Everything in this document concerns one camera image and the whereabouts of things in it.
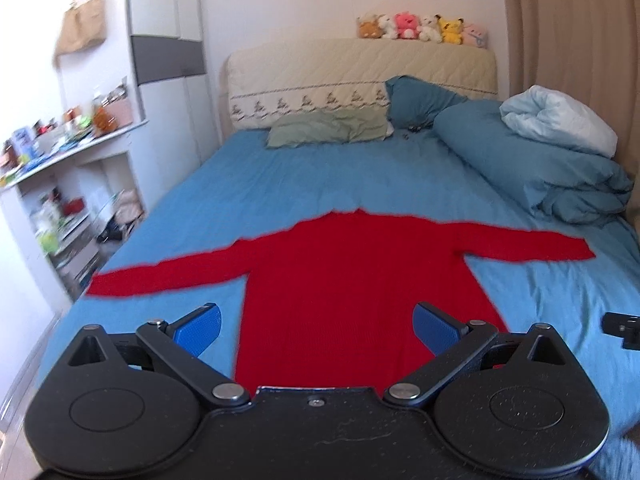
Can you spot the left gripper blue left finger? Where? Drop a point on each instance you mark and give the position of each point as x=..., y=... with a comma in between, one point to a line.
x=185, y=338

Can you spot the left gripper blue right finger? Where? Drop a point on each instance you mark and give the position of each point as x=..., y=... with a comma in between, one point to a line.
x=437, y=334

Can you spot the red knit sweater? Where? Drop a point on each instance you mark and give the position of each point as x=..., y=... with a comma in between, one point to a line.
x=329, y=302

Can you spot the blue bed sheet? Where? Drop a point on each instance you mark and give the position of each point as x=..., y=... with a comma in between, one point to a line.
x=246, y=190

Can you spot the teal folded duvet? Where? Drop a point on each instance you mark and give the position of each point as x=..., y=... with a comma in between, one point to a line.
x=544, y=179

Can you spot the white cluttered shelf unit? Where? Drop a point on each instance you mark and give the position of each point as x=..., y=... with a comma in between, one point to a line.
x=94, y=172

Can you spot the sage green pillow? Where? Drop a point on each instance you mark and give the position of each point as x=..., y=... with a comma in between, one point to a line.
x=346, y=125

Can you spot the dark teal pillow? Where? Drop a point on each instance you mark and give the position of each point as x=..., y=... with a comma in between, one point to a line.
x=413, y=103

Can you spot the white light blue blanket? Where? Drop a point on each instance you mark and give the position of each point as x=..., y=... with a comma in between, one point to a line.
x=553, y=117

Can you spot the cream quilted headboard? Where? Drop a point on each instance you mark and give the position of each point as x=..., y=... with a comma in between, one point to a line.
x=267, y=82

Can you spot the pale pink plush toy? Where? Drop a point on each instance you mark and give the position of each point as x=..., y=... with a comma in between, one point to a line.
x=474, y=35

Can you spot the yellow Pikachu plush toy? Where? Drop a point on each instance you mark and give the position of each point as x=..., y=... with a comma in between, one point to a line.
x=451, y=30

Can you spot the white bear plush toy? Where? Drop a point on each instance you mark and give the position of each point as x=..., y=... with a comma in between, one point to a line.
x=429, y=29

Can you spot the beige curtain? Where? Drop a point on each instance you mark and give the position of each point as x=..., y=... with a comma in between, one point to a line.
x=588, y=49

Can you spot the white grey wardrobe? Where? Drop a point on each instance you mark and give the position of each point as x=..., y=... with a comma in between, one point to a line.
x=179, y=131

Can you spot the brown plush toy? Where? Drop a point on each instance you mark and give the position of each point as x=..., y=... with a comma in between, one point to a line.
x=368, y=27

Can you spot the beige tote bag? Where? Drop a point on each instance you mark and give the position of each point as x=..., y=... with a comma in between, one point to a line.
x=83, y=28

